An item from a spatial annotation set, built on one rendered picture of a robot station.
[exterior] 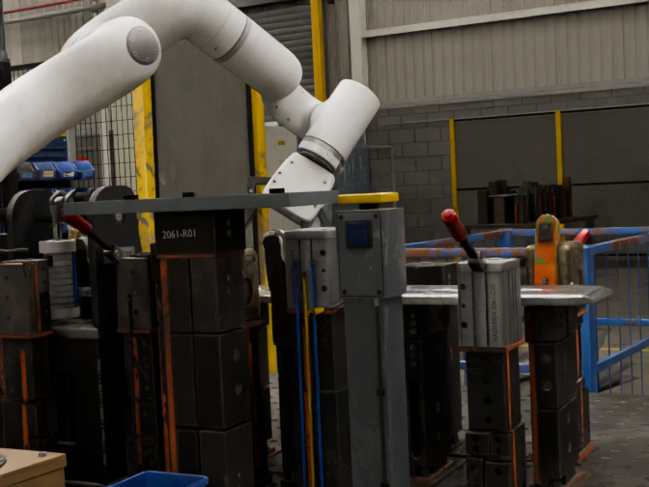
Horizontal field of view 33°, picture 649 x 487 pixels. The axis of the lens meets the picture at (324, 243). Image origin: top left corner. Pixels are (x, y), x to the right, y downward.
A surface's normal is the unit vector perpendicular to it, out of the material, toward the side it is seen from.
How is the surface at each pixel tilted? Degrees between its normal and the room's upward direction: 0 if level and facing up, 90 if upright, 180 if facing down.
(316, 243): 90
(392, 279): 90
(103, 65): 108
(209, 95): 90
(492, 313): 90
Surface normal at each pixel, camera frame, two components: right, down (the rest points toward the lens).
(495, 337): -0.45, 0.07
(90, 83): 0.12, 0.37
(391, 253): 0.89, -0.02
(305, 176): 0.05, -0.24
